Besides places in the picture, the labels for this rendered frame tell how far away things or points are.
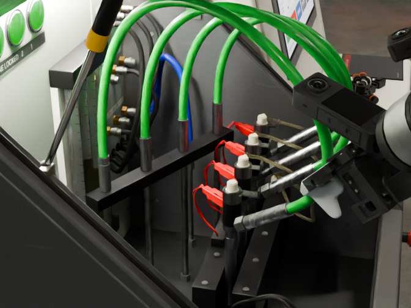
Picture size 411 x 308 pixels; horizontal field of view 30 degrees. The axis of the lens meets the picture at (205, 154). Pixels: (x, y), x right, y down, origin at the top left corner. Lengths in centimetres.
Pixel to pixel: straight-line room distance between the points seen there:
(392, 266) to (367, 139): 55
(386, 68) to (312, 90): 121
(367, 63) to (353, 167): 125
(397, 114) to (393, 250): 63
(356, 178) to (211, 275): 44
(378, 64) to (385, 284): 91
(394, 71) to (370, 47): 318
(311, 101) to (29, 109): 45
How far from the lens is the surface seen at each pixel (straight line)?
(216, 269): 122
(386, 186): 83
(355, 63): 206
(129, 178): 123
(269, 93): 139
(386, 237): 138
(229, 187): 112
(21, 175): 80
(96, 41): 72
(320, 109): 82
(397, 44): 100
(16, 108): 107
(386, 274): 129
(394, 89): 192
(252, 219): 101
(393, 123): 75
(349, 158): 82
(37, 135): 114
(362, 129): 79
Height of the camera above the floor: 170
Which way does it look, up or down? 27 degrees down
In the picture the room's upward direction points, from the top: straight up
